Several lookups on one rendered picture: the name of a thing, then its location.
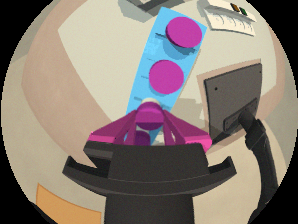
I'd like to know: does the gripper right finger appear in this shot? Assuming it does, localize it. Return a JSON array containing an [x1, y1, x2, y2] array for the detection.
[[163, 109, 212, 153]]

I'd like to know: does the cream long bar with two dark lamps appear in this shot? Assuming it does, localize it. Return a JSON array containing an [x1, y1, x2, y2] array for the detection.
[[197, 0, 257, 36]]

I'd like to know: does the blue rectangular tube holder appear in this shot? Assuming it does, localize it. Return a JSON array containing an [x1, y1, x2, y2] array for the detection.
[[126, 7, 207, 114]]

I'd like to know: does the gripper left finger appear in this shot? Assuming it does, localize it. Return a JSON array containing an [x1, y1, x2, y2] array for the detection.
[[87, 109, 137, 145]]

